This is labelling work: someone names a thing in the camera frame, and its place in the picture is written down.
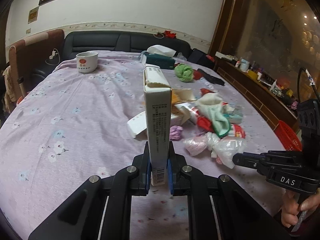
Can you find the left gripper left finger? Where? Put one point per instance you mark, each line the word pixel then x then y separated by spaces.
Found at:
pixel 141 183

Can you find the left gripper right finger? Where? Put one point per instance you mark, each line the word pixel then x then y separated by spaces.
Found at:
pixel 178 185

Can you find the teal tissue pack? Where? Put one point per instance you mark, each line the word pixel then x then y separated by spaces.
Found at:
pixel 233 114

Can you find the tall white cardboard box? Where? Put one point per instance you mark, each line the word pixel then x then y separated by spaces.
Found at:
pixel 157 95

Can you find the right hand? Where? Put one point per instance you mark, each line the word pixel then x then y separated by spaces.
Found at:
pixel 290 208

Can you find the red plastic basket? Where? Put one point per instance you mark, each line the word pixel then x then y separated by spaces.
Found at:
pixel 287 137

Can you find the pink plastic bag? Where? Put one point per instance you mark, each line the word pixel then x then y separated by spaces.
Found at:
pixel 195 145

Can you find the flat white carton piece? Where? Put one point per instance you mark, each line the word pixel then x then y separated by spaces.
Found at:
pixel 137 124

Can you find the white plastic bag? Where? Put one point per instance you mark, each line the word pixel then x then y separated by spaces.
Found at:
pixel 223 150

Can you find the wooden sideboard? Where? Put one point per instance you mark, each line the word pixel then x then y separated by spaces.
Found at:
pixel 267 105

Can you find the white red wipes pack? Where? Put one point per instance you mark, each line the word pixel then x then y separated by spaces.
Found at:
pixel 194 112

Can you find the open white orange box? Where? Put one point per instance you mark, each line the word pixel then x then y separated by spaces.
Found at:
pixel 179 112

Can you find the red white packet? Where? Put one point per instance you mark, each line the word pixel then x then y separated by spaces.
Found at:
pixel 236 131

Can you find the lilac floral tablecloth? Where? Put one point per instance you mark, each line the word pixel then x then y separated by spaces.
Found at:
pixel 74 125

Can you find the white green sock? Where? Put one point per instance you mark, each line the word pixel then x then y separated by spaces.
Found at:
pixel 210 105

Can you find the red foil wrapper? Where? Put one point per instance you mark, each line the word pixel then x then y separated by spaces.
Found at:
pixel 205 91

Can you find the green crumpled cloth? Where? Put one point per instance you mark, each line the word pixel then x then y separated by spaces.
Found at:
pixel 184 72

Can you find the dark green tissue box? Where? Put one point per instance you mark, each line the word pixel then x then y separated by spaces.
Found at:
pixel 163 62

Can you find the white ceramic cup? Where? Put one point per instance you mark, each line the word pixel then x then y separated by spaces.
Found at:
pixel 87 62

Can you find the red ornament on sofa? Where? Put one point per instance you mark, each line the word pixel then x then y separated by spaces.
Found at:
pixel 165 34

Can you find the white power strip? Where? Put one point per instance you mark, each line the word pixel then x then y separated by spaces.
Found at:
pixel 54 58

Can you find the black leather sofa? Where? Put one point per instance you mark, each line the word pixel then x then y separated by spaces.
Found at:
pixel 82 41

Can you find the brown chair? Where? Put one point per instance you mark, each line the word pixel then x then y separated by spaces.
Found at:
pixel 29 52

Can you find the small gold wall plaque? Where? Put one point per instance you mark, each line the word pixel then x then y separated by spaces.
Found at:
pixel 33 14

